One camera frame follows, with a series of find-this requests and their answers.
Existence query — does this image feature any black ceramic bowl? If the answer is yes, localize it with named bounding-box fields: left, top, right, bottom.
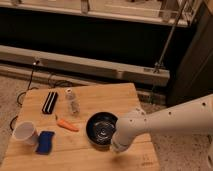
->
left=86, top=112, right=118, bottom=146

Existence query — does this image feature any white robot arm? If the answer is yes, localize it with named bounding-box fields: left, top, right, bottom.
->
left=110, top=94, right=213, bottom=171

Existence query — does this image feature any metal pole with base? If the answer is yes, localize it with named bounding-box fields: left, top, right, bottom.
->
left=153, top=0, right=187, bottom=73

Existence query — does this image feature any orange carrot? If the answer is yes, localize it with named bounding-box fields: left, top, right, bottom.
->
left=55, top=116, right=79, bottom=132

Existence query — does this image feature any black white striped block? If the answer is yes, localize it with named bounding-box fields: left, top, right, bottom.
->
left=42, top=92, right=58, bottom=114

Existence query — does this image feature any blue sponge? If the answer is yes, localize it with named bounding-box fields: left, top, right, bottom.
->
left=36, top=131, right=55, bottom=155

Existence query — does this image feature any white paper cup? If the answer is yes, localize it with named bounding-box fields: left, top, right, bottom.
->
left=13, top=121, right=38, bottom=145

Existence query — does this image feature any grey metal floor rail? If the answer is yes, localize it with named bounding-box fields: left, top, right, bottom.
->
left=0, top=45, right=170, bottom=87

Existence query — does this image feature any black cable on floor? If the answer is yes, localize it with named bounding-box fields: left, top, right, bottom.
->
left=9, top=59, right=73, bottom=132

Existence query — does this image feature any white shelf frame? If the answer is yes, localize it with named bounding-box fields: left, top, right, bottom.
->
left=0, top=0, right=202, bottom=27

